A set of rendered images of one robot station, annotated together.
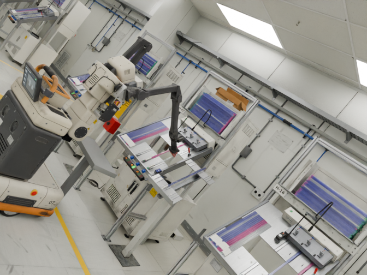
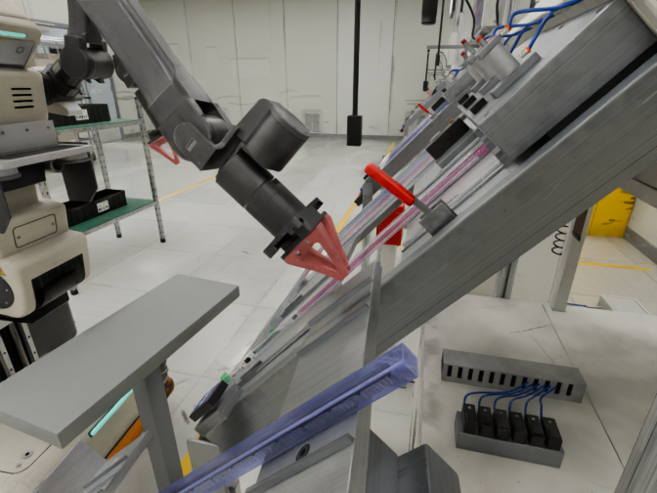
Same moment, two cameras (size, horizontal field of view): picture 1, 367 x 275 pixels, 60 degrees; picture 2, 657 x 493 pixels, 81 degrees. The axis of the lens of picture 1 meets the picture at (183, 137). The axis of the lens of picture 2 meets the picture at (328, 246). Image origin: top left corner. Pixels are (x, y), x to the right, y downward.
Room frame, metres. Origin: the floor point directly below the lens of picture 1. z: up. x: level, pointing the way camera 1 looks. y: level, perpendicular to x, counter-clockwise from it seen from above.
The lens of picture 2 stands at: (2.80, -0.44, 1.18)
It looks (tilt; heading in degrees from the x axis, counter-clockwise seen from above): 23 degrees down; 65
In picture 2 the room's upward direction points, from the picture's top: straight up
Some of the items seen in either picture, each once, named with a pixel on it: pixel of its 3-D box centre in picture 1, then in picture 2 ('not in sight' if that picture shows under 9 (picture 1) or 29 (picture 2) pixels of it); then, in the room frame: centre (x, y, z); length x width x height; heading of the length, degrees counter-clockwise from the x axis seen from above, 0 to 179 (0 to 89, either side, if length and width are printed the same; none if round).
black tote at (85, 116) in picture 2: not in sight; (63, 114); (2.37, 2.55, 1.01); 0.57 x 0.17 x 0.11; 51
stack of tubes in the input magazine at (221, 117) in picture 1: (213, 113); not in sight; (3.39, -0.09, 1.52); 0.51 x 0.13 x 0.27; 51
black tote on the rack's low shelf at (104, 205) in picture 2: not in sight; (86, 207); (2.37, 2.55, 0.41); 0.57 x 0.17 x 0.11; 51
